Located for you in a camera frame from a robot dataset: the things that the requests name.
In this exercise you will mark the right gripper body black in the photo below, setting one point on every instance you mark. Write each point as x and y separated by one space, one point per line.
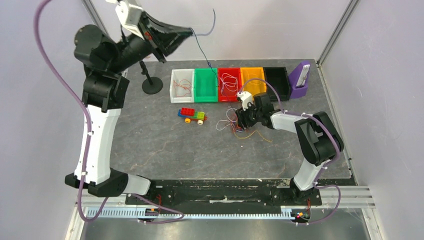
249 114

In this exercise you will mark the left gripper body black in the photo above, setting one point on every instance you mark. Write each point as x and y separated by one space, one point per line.
146 31

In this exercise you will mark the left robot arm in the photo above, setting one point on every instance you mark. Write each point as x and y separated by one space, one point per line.
103 97

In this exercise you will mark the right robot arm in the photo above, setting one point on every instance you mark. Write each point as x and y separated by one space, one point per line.
318 138

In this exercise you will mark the red bin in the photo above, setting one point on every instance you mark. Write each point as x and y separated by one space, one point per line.
229 83

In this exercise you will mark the yellow bin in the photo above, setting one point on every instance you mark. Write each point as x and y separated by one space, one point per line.
255 86

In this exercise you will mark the pink microphone on stand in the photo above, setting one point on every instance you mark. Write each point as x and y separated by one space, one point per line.
151 85

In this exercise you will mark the white bin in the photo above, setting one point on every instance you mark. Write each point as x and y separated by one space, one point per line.
181 89

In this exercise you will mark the black bin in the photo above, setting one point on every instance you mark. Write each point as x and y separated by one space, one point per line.
278 78

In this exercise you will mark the green bin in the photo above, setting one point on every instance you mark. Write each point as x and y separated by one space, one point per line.
205 86

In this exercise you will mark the purple metronome holder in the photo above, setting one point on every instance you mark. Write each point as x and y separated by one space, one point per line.
298 80

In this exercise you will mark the toy brick car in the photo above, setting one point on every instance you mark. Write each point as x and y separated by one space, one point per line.
191 115

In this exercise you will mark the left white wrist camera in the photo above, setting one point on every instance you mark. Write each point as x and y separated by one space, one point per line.
129 14

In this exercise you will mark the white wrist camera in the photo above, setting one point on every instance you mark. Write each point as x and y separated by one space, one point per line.
129 14
246 99

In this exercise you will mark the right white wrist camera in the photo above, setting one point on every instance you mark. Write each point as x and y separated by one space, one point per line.
246 99

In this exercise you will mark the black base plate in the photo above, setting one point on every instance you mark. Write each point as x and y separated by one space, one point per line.
229 196

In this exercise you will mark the white slotted cable duct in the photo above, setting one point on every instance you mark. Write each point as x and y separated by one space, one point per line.
144 213

